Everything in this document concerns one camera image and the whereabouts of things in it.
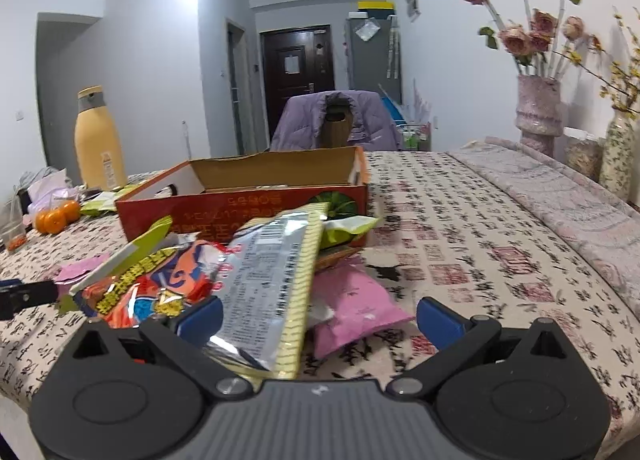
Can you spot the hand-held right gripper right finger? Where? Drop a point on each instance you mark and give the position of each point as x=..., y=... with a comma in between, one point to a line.
x=440, y=322

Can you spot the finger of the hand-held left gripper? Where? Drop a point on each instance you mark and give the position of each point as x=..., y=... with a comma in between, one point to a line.
x=30, y=296

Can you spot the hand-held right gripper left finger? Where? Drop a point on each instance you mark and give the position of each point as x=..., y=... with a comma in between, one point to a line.
x=200, y=322

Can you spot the red cartoon snack bag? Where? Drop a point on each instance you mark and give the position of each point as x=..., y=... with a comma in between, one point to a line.
x=150, y=290

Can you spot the snack packets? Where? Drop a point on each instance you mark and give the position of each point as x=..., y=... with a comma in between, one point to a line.
x=270, y=290

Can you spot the pink snack packet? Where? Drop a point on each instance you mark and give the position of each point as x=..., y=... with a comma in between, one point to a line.
x=355, y=305

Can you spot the green and white snack packet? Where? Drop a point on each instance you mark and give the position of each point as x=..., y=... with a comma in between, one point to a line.
x=125, y=252

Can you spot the orange cardboard box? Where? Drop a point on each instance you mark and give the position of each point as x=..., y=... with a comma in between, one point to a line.
x=200, y=212

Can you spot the light green snack packet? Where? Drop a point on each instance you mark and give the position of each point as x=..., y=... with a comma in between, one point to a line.
x=350, y=230

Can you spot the pink paper scrap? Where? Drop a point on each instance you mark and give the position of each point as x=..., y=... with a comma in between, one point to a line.
x=82, y=267

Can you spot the clear plastic cup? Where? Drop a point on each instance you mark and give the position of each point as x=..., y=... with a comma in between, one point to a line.
x=11, y=230

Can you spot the orange mandarin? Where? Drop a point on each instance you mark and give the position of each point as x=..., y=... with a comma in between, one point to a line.
x=71, y=210
x=50, y=222

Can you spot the white tissue bag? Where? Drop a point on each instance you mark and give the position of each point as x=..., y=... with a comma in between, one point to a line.
x=50, y=190

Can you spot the yellow thermos bottle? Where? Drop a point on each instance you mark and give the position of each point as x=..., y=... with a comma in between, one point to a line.
x=97, y=149

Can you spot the folded pink blanket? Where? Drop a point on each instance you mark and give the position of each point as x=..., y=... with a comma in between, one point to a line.
x=560, y=200

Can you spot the small storage rack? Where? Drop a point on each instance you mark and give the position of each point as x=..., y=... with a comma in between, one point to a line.
x=416, y=137

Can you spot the wooden chair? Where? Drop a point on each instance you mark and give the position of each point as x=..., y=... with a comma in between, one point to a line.
x=336, y=133

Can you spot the glass jar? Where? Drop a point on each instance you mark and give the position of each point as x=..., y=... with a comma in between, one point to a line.
x=582, y=154

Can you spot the purple jacket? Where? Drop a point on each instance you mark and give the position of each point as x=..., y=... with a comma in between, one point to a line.
x=300, y=124

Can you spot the pink ribbed vase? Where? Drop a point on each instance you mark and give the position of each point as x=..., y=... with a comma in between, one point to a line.
x=539, y=109

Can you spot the grey interior door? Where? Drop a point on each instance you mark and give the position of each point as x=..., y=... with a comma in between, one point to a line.
x=236, y=89

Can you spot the dark entrance door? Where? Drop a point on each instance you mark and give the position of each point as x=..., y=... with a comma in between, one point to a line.
x=277, y=94

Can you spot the grey refrigerator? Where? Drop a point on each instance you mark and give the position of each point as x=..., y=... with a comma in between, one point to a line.
x=375, y=59

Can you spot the hanging folded umbrella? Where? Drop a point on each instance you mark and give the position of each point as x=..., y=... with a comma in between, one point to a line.
x=394, y=49

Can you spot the bunch of dried pink roses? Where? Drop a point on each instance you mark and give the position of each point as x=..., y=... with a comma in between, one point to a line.
x=520, y=37

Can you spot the clear plastic bag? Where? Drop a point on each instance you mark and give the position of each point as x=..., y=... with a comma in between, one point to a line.
x=369, y=29

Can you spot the yellow flower branches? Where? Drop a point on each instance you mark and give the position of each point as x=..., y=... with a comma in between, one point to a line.
x=625, y=84

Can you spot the yellow box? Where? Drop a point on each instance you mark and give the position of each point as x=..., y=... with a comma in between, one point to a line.
x=375, y=5

